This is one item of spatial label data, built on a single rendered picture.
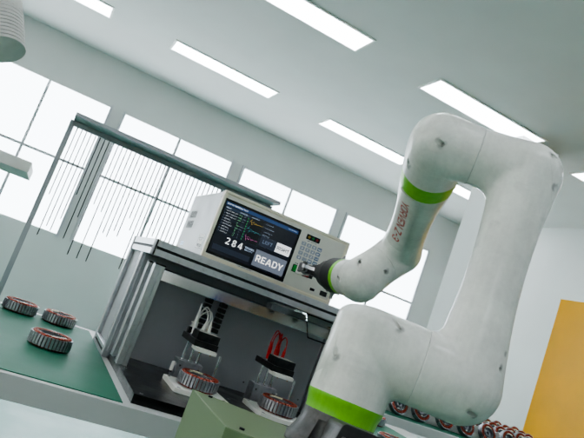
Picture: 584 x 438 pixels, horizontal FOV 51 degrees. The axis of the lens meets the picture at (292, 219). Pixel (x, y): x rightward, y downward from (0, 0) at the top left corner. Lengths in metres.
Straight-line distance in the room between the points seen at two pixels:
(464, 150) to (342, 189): 7.87
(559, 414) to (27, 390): 4.50
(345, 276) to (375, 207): 7.80
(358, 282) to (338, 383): 0.49
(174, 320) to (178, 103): 6.56
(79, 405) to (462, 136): 0.93
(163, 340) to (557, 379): 4.02
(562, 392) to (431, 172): 4.31
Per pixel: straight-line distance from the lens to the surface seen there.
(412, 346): 1.01
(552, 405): 5.42
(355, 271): 1.46
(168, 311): 1.89
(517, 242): 1.11
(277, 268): 1.85
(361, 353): 1.00
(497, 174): 1.16
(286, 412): 1.73
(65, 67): 8.22
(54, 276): 8.02
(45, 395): 1.37
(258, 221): 1.82
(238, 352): 1.97
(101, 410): 1.39
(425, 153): 1.16
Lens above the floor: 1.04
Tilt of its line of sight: 8 degrees up
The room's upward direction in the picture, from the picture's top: 20 degrees clockwise
